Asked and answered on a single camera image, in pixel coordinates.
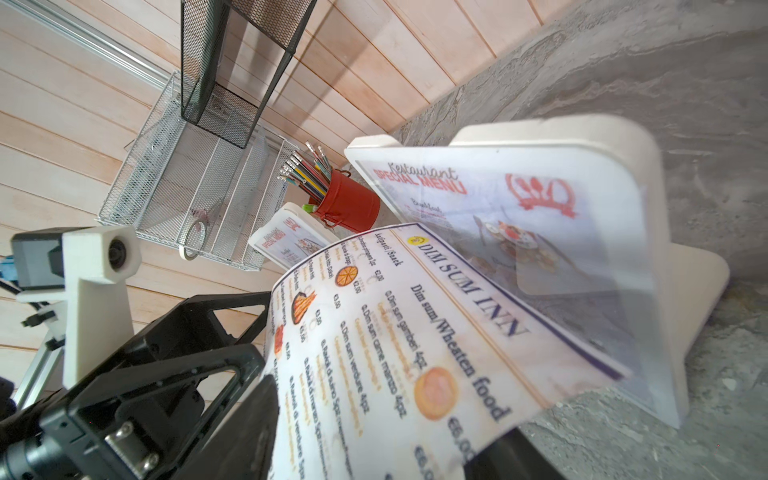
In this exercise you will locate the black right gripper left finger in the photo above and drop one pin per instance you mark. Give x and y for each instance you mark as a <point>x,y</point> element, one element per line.
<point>242,448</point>

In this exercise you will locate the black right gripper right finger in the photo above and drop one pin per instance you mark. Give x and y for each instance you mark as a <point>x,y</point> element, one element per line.
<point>512,456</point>

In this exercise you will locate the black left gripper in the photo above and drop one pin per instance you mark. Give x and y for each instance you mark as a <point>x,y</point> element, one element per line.
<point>129,422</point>

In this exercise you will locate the dim sum menu sheet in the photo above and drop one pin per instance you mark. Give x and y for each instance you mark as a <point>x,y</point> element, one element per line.
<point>395,358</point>

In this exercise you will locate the white menu holder back left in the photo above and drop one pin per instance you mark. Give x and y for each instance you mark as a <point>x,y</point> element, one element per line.
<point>291,236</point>

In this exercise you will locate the white menu holder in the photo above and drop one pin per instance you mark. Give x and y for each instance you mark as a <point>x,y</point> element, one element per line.
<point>569,215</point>
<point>291,236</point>

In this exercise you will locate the white menu holder back right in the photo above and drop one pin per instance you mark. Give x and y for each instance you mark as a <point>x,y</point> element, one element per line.
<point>569,215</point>

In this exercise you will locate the white tape roll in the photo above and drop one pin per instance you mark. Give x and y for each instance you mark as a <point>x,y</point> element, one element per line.
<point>194,239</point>

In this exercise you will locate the red pencil cup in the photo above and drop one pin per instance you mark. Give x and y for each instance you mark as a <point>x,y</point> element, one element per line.
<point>348,204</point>

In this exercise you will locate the coloured pencils bundle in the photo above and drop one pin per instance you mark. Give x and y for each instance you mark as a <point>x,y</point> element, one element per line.
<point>309,172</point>

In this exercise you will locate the black mesh basket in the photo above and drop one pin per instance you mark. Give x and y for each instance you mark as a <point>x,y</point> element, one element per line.
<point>233,56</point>

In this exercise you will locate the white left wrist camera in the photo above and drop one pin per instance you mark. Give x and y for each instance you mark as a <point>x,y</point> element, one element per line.
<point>75,277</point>

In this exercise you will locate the white wire shelf rack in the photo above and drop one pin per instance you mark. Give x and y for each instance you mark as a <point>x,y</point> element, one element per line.
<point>176,172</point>

